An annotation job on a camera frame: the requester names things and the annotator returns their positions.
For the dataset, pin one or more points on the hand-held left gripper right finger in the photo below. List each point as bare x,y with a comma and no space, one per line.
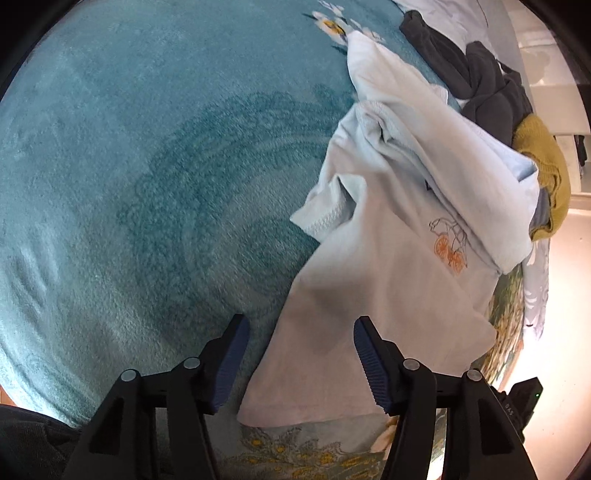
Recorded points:
371,364

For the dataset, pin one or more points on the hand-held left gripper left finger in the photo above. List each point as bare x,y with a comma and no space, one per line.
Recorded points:
228,364

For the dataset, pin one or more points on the light blue shirt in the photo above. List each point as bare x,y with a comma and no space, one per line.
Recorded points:
392,230

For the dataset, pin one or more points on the dark clothes pile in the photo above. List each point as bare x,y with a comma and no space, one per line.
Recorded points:
581,150

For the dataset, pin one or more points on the blue-grey floral duvet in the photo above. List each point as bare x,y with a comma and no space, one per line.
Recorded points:
535,290

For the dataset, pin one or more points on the grey cloth garment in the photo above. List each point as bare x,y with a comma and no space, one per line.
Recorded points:
540,214

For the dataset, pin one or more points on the teal floral blanket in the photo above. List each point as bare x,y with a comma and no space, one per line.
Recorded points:
138,184

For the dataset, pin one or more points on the dark cloth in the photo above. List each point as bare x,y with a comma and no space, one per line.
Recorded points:
32,443

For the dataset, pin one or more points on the mustard knitted sweater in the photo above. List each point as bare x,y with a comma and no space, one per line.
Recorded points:
547,152

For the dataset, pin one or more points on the charcoal fleece garment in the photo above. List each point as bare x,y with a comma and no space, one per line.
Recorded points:
494,92

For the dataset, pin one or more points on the dark grey sweatpants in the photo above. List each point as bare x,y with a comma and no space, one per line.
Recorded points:
434,50

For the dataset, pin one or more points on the glossy white wardrobe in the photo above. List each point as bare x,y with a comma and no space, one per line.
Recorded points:
549,69

